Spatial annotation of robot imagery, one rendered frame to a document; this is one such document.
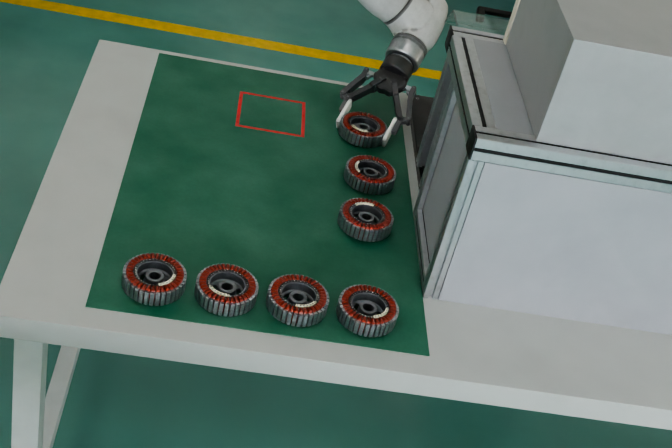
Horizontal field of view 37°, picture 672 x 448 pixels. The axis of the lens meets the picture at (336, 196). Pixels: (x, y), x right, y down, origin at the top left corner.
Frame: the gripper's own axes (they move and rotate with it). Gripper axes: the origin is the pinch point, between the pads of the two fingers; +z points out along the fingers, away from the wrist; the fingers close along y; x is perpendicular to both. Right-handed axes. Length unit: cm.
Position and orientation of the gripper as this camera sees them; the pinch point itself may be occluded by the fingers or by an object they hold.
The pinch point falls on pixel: (363, 128)
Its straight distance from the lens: 237.4
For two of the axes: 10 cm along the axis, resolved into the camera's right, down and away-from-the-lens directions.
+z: -4.4, 8.0, -4.1
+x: -0.2, -4.7, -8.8
